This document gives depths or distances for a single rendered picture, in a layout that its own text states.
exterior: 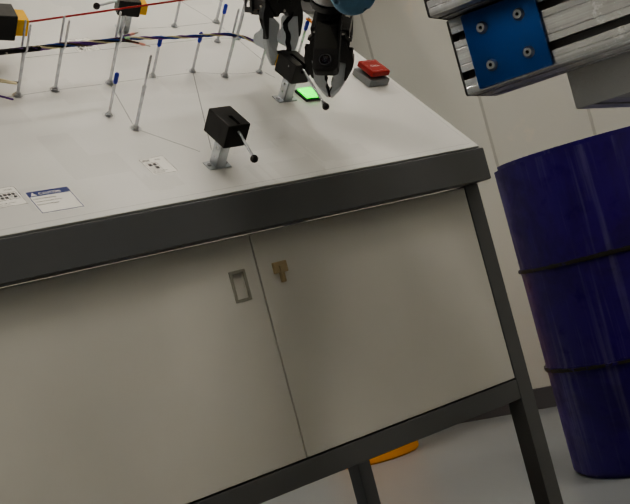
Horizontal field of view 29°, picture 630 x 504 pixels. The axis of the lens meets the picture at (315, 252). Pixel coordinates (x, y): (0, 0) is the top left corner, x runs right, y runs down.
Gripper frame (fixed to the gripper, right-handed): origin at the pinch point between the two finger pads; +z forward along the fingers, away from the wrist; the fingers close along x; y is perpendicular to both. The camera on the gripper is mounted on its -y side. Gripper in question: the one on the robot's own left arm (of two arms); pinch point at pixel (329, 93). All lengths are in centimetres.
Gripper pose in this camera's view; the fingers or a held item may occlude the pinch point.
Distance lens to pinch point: 225.4
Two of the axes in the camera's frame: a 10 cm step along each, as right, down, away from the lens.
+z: 0.1, 6.9, 7.2
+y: 1.5, -7.1, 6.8
